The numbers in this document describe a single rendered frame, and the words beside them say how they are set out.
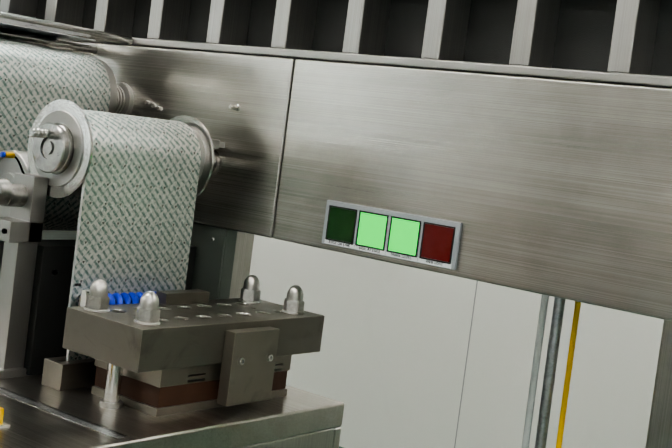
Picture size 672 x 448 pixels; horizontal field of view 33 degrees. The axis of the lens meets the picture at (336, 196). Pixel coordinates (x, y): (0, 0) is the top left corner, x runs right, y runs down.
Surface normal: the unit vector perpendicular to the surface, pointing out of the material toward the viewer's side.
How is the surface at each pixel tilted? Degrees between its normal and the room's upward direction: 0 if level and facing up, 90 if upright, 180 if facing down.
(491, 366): 90
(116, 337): 90
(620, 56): 90
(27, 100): 92
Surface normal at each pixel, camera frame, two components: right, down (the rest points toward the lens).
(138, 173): 0.79, 0.13
